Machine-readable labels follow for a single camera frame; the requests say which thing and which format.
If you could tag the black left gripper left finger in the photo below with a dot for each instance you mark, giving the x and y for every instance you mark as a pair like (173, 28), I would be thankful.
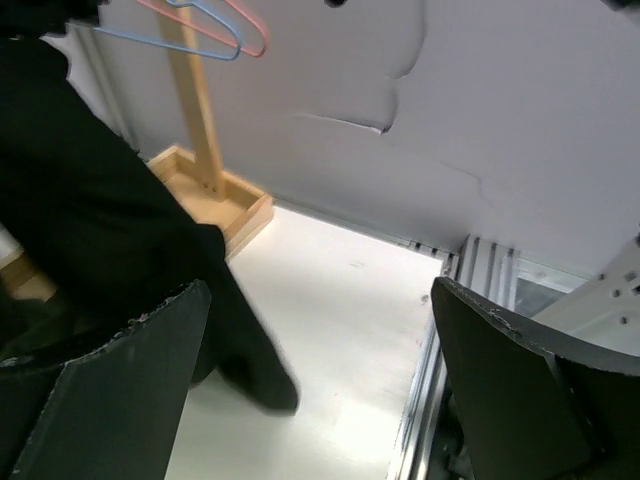
(105, 404)

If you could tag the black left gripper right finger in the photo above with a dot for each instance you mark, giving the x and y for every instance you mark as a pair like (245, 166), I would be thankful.
(533, 402)

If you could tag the black shorts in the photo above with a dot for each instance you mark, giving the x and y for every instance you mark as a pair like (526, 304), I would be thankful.
(98, 222)

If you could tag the pink hanger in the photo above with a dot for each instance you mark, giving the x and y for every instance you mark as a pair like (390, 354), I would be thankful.
(230, 23)

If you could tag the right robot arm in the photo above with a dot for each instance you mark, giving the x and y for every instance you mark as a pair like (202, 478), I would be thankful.
(605, 309)

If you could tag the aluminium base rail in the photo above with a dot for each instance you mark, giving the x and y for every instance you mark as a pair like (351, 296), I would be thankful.
(488, 269)

